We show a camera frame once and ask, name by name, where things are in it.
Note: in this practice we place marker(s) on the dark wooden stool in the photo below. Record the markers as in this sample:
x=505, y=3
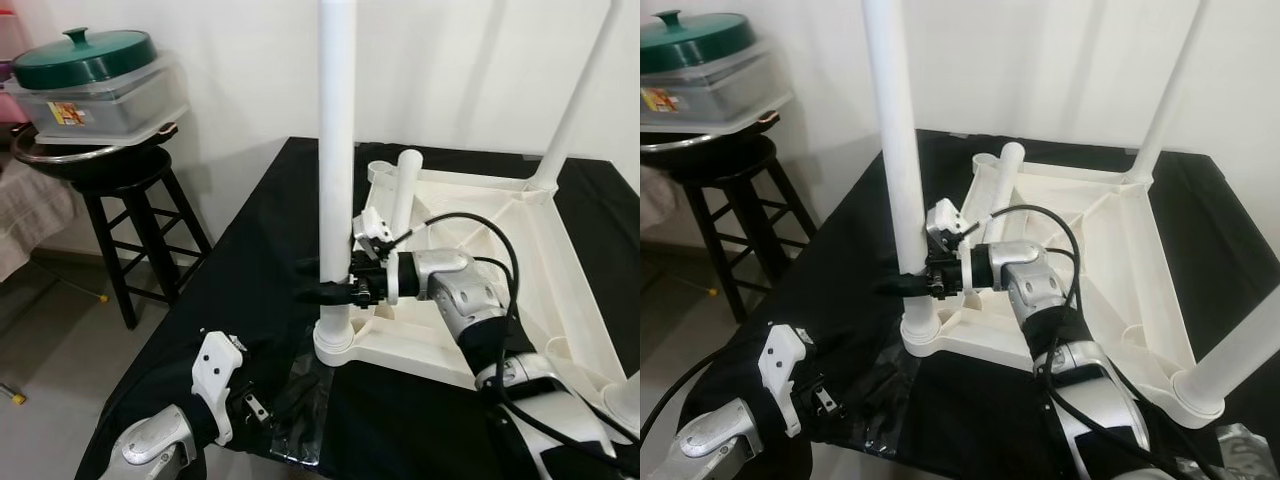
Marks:
x=140, y=235
x=745, y=225

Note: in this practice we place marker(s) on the black tablecloth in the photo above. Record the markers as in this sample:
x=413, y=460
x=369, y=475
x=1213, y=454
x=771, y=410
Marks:
x=240, y=250
x=840, y=230

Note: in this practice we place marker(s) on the white plastic table top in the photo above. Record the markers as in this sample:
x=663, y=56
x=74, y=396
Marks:
x=560, y=270
x=1130, y=250

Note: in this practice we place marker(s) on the beige tablecloth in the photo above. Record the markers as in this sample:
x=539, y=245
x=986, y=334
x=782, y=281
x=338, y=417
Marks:
x=30, y=215
x=655, y=200

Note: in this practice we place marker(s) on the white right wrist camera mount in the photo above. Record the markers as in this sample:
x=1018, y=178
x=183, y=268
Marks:
x=945, y=218
x=375, y=225

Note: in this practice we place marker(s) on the clear container green lid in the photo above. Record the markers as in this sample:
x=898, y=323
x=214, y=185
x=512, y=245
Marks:
x=90, y=85
x=705, y=75

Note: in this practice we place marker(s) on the clear adhesive tape patch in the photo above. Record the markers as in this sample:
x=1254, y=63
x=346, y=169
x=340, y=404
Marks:
x=300, y=410
x=880, y=410
x=1240, y=442

